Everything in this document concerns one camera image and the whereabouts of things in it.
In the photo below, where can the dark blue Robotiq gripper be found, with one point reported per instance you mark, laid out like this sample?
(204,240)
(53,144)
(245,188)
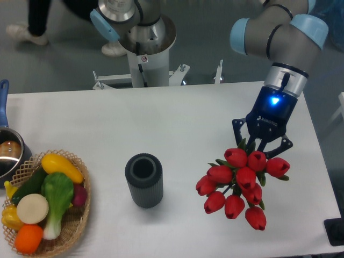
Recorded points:
(267,120)

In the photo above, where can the red tulip bouquet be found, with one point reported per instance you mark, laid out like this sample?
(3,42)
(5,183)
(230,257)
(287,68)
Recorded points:
(235,183)

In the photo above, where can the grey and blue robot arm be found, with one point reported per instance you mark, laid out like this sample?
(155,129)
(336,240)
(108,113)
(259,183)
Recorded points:
(285,33)

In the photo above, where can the dark grey ribbed vase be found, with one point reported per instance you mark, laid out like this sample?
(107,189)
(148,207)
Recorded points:
(144,175)

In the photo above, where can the black device at table edge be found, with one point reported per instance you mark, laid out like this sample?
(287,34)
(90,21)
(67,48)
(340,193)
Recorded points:
(334,231)

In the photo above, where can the blue plastic bag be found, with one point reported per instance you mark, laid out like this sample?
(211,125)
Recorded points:
(331,12)

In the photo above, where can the red radish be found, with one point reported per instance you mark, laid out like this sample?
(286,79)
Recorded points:
(80,196)

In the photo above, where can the green bok choy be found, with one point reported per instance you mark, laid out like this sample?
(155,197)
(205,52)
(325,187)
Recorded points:
(58,190)

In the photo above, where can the yellow squash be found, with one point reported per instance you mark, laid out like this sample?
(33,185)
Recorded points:
(52,163)

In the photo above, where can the woven wicker basket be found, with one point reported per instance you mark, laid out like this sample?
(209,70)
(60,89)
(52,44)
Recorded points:
(73,221)

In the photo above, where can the dark green cucumber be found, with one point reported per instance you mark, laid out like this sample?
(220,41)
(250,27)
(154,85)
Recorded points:
(31,186)

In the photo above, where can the beige round radish slice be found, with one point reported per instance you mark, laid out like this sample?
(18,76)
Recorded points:
(32,208)

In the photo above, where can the person legs in black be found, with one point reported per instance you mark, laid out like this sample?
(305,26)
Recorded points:
(34,30)

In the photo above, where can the orange fruit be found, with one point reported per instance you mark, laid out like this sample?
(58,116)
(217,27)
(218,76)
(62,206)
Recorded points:
(28,239)

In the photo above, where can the yellow banana tip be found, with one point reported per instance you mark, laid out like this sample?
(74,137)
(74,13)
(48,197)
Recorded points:
(10,189)

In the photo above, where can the yellow bell pepper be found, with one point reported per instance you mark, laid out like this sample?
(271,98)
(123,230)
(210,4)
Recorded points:
(10,218)

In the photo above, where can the white frame at right edge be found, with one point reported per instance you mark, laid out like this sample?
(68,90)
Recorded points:
(338,114)

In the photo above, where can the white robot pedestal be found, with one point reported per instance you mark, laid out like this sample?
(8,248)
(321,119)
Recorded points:
(148,52)

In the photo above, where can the blue handled saucepan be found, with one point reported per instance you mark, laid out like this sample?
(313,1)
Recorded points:
(14,151)

